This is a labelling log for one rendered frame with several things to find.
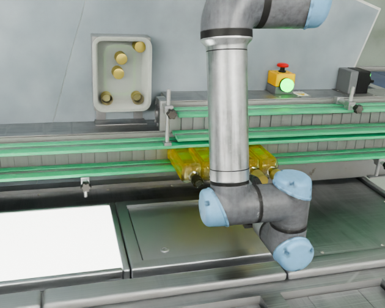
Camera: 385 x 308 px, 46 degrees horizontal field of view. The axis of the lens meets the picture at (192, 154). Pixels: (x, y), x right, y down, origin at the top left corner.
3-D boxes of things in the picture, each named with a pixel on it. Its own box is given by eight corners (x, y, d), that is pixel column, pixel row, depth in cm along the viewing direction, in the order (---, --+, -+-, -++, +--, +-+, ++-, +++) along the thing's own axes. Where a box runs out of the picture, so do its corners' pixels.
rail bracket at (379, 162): (357, 167, 166) (381, 182, 154) (361, 150, 164) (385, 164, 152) (367, 166, 167) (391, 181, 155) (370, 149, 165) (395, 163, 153)
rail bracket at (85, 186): (77, 186, 139) (79, 206, 127) (76, 165, 137) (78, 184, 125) (90, 184, 141) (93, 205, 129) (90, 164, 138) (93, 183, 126)
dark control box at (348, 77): (334, 88, 166) (347, 94, 158) (338, 66, 163) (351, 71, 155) (354, 88, 168) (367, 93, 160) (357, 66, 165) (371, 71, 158)
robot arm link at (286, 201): (266, 186, 83) (261, 238, 87) (321, 181, 85) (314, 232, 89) (251, 169, 90) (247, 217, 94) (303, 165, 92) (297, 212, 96)
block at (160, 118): (153, 124, 145) (157, 131, 139) (153, 96, 142) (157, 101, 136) (164, 124, 146) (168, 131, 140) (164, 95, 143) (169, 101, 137)
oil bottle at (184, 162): (167, 157, 144) (183, 186, 125) (167, 141, 142) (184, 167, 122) (184, 156, 145) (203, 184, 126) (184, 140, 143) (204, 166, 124)
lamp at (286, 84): (278, 91, 152) (282, 93, 149) (280, 77, 150) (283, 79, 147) (290, 90, 153) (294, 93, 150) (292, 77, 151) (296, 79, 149)
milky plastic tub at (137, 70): (91, 105, 144) (93, 112, 136) (90, 32, 136) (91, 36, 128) (146, 104, 148) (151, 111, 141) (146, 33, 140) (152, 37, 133)
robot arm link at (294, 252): (319, 236, 88) (314, 272, 91) (293, 209, 98) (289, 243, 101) (283, 241, 86) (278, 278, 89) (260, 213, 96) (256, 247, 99)
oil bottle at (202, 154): (184, 155, 145) (203, 183, 126) (185, 139, 143) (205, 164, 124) (201, 154, 146) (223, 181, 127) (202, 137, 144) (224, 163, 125)
